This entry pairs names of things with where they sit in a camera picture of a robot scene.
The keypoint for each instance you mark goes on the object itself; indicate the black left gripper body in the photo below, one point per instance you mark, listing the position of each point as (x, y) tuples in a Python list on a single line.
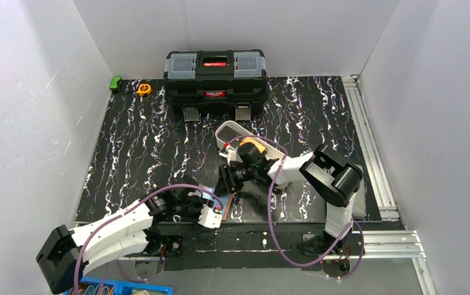
[(193, 204)]

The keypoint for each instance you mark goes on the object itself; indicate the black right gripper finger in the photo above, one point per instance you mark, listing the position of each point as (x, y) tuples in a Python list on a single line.
[(236, 191), (222, 187)]

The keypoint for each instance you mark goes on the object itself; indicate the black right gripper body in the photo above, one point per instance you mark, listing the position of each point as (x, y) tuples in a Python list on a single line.
[(227, 179)]

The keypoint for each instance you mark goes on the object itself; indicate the brown leather card holder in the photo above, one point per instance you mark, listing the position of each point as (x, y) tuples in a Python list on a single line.
[(221, 204)]

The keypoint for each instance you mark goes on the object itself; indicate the gold card stack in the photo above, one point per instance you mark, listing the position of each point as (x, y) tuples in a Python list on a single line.
[(261, 148)]

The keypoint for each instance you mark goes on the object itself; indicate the black VIP card stack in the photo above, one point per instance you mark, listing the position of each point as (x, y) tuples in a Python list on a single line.
[(226, 134)]

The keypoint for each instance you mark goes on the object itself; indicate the white plastic card tray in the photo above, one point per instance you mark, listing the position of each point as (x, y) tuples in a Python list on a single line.
[(272, 152)]

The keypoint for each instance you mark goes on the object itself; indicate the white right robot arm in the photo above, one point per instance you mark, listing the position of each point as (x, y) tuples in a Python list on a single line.
[(334, 178)]

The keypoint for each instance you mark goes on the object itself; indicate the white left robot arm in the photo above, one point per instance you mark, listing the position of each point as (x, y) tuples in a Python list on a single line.
[(68, 254)]

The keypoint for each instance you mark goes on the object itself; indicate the black Delixi toolbox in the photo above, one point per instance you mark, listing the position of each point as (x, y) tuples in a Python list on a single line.
[(232, 82)]

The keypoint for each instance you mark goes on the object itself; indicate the orange tape measure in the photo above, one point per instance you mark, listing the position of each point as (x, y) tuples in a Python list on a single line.
[(144, 89)]

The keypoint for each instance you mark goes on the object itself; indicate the blue plastic bin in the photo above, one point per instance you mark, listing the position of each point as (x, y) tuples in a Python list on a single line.
[(90, 285)]

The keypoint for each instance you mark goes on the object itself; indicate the green small tool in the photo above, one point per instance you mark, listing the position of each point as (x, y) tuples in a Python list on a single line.
[(115, 83)]

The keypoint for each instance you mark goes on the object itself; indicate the grey flat box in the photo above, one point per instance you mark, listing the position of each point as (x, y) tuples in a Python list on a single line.
[(359, 204)]

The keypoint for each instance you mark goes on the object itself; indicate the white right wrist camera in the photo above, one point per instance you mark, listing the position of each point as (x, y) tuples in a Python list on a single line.
[(229, 153)]

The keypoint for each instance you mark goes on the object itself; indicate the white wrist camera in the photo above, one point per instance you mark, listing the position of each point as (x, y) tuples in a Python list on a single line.
[(209, 217), (229, 153)]

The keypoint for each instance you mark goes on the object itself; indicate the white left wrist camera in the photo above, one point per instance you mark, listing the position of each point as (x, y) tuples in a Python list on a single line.
[(209, 217)]

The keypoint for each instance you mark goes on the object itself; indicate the aluminium frame rail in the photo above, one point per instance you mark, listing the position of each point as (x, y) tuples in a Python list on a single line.
[(385, 244)]

